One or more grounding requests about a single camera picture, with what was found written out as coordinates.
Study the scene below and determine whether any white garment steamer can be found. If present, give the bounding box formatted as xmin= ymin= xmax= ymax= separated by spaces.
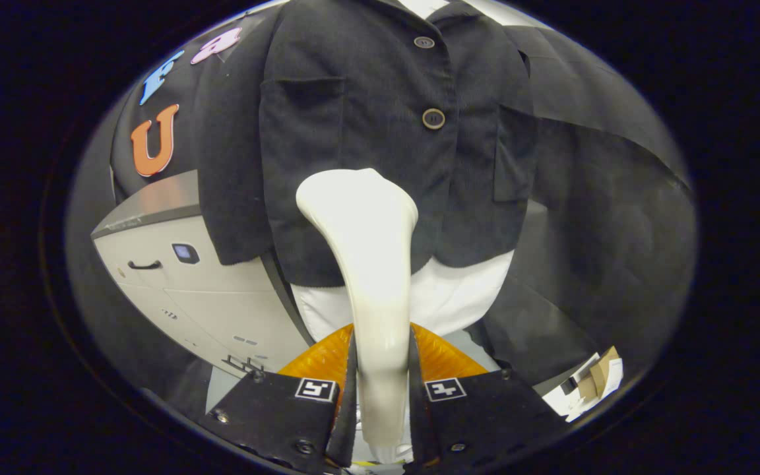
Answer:
xmin=296 ymin=168 xmax=419 ymax=464

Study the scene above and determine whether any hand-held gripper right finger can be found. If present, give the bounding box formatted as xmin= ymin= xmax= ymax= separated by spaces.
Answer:
xmin=408 ymin=322 xmax=569 ymax=473

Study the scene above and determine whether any white paper sheet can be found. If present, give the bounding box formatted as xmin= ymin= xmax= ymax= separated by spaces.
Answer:
xmin=542 ymin=356 xmax=625 ymax=423

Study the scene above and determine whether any black jacket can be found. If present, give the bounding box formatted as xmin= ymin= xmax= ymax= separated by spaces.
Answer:
xmin=197 ymin=0 xmax=539 ymax=288

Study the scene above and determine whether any black backdrop cloth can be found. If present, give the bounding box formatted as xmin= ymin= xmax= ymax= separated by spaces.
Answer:
xmin=67 ymin=7 xmax=697 ymax=423

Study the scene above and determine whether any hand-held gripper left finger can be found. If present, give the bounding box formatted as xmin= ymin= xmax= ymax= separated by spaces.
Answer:
xmin=199 ymin=323 xmax=360 ymax=475

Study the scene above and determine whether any grey cabinet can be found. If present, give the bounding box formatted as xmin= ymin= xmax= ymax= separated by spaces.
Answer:
xmin=91 ymin=170 xmax=315 ymax=377

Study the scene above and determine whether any white mannequin torso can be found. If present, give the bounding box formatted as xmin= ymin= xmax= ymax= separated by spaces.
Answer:
xmin=291 ymin=0 xmax=516 ymax=344

